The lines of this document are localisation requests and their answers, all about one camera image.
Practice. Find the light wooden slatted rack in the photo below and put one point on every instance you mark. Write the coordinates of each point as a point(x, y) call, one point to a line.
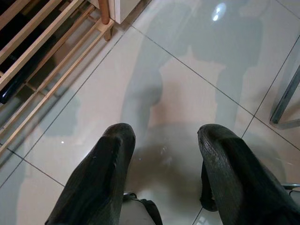
point(14, 69)

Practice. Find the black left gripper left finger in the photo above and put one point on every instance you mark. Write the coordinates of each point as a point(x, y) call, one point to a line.
point(93, 182)

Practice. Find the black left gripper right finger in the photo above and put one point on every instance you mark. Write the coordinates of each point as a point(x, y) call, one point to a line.
point(239, 182)

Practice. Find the grey metal frame leg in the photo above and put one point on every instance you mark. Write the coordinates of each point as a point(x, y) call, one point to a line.
point(282, 105)

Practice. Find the white cabinet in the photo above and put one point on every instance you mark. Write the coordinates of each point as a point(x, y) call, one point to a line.
point(124, 9)

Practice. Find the round brown wooden leg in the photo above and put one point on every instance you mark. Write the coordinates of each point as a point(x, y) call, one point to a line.
point(104, 11)

